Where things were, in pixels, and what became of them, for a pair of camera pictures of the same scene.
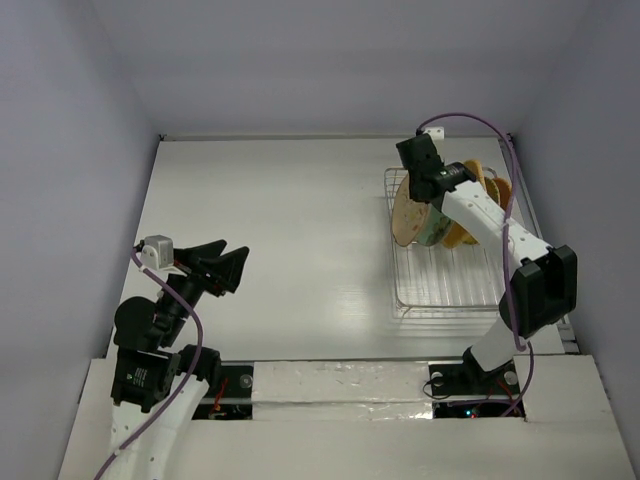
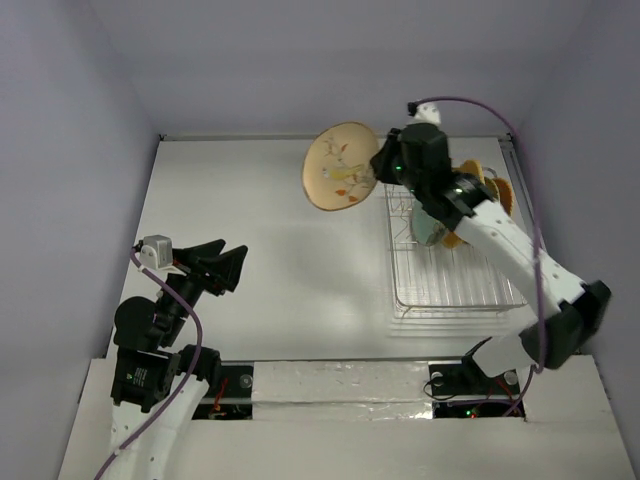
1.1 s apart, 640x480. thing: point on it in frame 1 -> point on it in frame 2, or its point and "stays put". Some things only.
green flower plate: [434, 227] stays put
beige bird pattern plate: [408, 215] -> [337, 171]
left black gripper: [227, 267] stays put
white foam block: [341, 391] stays put
